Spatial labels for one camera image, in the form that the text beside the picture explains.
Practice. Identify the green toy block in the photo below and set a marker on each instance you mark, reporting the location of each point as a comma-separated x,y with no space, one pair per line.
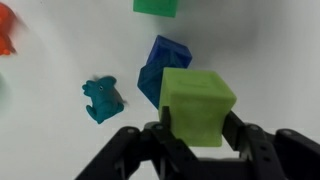
156,6

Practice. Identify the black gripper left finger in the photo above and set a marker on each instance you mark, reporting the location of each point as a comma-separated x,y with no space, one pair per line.
143,156

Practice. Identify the teal animal toy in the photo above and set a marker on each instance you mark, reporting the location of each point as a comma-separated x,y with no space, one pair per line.
103,100

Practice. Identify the orange animal toy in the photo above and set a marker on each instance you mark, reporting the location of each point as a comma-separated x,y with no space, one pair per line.
6,30

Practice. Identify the yellow-green toy block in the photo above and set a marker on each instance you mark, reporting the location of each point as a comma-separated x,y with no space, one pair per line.
196,103

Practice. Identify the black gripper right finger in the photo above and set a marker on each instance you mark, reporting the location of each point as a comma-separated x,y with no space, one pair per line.
283,156

